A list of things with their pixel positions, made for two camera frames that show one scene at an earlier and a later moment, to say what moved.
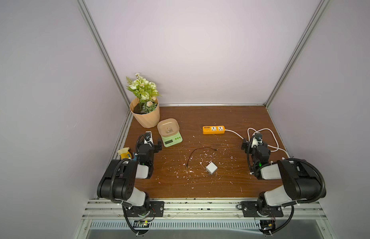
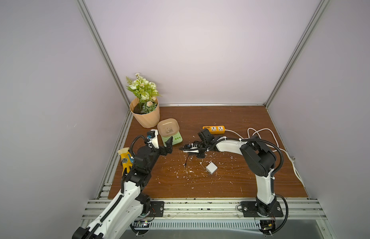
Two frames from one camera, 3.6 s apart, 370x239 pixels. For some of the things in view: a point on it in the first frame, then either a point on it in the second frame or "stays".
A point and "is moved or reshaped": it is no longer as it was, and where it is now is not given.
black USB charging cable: [197, 148] is moved or reshaped
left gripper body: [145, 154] to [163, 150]
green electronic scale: [172, 140] stays
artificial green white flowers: [146, 91] stays
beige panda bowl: [168, 127] stays
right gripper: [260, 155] to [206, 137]
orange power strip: [213, 129] stays
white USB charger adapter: [211, 168] stays
